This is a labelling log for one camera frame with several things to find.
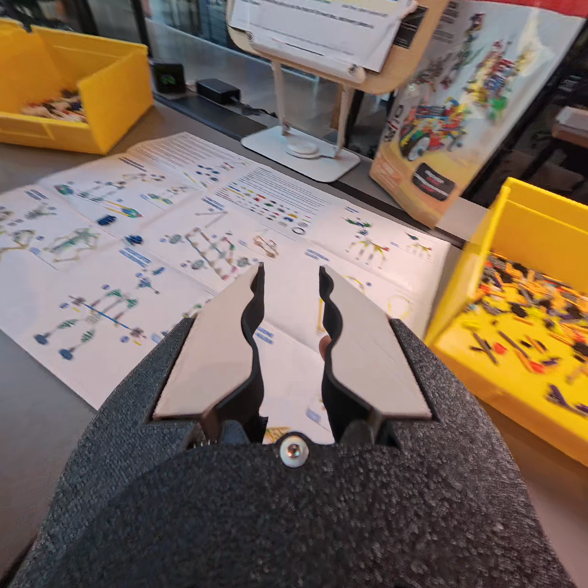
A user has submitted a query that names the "white instruction sheet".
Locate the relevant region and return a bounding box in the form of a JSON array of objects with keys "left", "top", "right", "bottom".
[{"left": 0, "top": 132, "right": 453, "bottom": 446}]

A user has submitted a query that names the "yellow plastic bin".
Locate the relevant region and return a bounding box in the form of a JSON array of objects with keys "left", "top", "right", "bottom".
[
  {"left": 425, "top": 177, "right": 588, "bottom": 467},
  {"left": 0, "top": 17, "right": 155, "bottom": 155}
]

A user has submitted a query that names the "small black cube device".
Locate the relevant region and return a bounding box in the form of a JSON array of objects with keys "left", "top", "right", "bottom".
[{"left": 152, "top": 62, "right": 187, "bottom": 95}]

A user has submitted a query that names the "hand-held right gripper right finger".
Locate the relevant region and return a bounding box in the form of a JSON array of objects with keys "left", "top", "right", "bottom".
[{"left": 318, "top": 267, "right": 433, "bottom": 445}]

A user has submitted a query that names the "toy set cardboard box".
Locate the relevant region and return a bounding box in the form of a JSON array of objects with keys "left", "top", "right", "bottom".
[{"left": 370, "top": 0, "right": 588, "bottom": 230}]

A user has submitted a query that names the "black power adapter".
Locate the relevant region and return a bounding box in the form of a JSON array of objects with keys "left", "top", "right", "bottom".
[{"left": 196, "top": 78, "right": 241, "bottom": 104}]

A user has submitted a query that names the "pile of colourful building pieces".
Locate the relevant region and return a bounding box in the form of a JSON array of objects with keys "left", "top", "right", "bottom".
[{"left": 19, "top": 88, "right": 92, "bottom": 125}]

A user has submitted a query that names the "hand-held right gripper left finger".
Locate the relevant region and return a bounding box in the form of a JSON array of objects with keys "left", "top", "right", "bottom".
[{"left": 153, "top": 263, "right": 267, "bottom": 442}]

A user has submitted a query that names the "pile of black orange pieces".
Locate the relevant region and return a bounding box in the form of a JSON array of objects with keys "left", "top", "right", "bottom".
[{"left": 458, "top": 250, "right": 588, "bottom": 419}]

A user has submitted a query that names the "wooden sign board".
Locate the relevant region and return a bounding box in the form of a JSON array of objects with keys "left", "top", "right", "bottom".
[{"left": 225, "top": 0, "right": 451, "bottom": 95}]

